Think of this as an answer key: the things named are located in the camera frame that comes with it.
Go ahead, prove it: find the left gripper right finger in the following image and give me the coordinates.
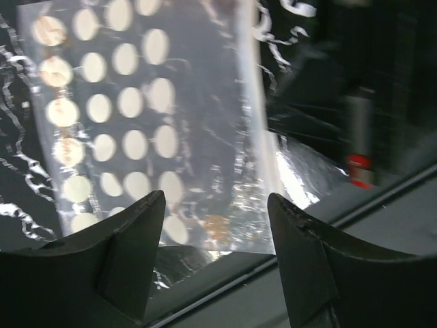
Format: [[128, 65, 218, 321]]
[[268, 193, 436, 327]]

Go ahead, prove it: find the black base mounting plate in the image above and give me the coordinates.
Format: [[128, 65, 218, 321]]
[[143, 165, 436, 327]]

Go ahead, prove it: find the polka dot zip bag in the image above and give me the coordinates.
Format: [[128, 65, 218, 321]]
[[17, 1, 346, 254]]

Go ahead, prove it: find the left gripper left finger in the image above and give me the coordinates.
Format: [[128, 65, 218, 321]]
[[1, 191, 166, 327]]

